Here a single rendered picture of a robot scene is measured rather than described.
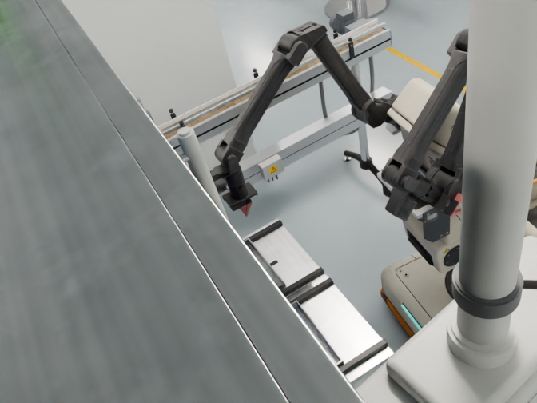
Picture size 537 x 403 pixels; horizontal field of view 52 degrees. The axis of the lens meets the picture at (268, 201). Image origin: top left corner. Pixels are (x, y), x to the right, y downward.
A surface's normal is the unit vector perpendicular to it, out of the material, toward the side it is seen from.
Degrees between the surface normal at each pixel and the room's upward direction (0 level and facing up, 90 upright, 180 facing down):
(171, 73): 90
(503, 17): 90
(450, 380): 0
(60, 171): 0
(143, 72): 90
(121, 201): 0
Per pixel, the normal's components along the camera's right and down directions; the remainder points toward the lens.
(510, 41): -0.36, 0.70
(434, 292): -0.22, -0.70
